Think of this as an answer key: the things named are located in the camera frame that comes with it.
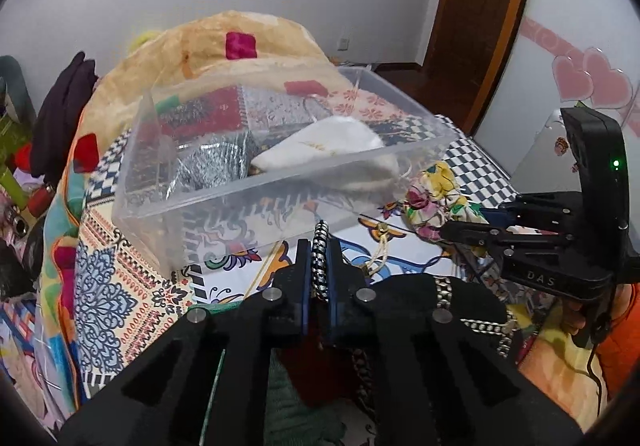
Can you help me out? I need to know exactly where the floral fabric scrunchie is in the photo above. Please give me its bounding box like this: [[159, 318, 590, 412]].
[[402, 161, 488, 241]]

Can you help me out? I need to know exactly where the patterned patchwork bedsheet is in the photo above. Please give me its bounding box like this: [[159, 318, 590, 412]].
[[44, 78, 516, 416]]

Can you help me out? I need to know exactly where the green cardboard box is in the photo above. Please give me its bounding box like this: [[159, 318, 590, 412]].
[[0, 114, 32, 210]]

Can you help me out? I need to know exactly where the brown wooden door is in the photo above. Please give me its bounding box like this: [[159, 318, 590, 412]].
[[422, 0, 526, 134]]

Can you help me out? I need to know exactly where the pink heart wall sticker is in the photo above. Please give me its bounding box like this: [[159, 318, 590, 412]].
[[520, 16, 634, 113]]

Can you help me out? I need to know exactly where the dark purple jacket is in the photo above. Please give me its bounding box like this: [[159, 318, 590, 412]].
[[29, 51, 98, 184]]

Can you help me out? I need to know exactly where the yellow green round object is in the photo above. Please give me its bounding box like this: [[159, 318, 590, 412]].
[[128, 29, 162, 53]]

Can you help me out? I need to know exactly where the beige fleece blanket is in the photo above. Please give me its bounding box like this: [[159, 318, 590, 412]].
[[41, 11, 348, 279]]

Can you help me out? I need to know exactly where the clear plastic storage bin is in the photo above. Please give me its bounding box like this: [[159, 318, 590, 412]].
[[113, 65, 457, 273]]

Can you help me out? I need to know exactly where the black studded pouch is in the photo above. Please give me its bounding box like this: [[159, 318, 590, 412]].
[[278, 219, 519, 417]]

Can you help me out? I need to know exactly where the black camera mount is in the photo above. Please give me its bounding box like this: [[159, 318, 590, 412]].
[[561, 107, 629, 227]]

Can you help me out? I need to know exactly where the green knitted cloth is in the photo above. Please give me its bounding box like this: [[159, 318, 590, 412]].
[[199, 300, 346, 446]]

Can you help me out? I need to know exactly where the white cloth pouch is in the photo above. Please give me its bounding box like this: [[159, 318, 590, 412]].
[[250, 116, 400, 192]]

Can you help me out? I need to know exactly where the white wall socket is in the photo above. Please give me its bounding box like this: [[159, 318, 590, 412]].
[[337, 38, 349, 51]]

